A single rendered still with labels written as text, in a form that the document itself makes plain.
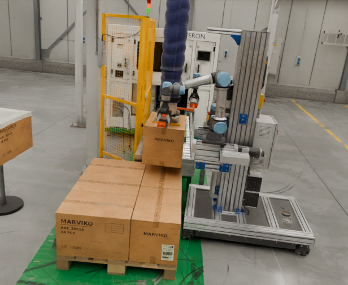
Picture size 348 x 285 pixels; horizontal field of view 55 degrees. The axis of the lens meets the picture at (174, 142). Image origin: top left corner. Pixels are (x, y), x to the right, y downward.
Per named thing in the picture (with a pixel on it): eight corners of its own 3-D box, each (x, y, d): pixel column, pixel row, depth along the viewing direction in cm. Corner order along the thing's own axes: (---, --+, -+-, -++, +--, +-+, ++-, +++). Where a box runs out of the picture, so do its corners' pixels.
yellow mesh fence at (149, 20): (144, 139, 625) (152, 18, 557) (149, 139, 625) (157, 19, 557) (135, 163, 514) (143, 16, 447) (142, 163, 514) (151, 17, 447)
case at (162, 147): (149, 144, 395) (152, 111, 382) (183, 148, 394) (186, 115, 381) (141, 163, 338) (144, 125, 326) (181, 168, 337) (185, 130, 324)
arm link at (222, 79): (223, 130, 310) (228, 70, 292) (227, 135, 296) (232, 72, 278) (210, 130, 309) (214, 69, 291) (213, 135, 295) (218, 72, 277)
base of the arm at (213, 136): (221, 137, 325) (223, 127, 321) (222, 142, 310) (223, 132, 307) (205, 135, 326) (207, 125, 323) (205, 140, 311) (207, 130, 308)
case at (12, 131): (-1, 142, 377) (-4, 107, 365) (33, 146, 373) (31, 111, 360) (-41, 161, 321) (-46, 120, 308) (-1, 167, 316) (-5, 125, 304)
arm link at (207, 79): (223, 67, 302) (170, 81, 302) (226, 69, 291) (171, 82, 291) (225, 80, 306) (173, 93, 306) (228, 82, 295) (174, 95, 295)
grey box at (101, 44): (101, 64, 434) (101, 40, 425) (105, 64, 434) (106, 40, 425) (98, 65, 415) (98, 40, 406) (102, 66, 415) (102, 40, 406)
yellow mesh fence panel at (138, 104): (95, 158, 518) (98, 12, 451) (101, 156, 526) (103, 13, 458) (135, 176, 467) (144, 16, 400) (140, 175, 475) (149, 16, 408)
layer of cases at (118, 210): (93, 189, 391) (94, 157, 378) (178, 197, 391) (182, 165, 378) (56, 254, 278) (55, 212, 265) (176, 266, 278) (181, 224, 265)
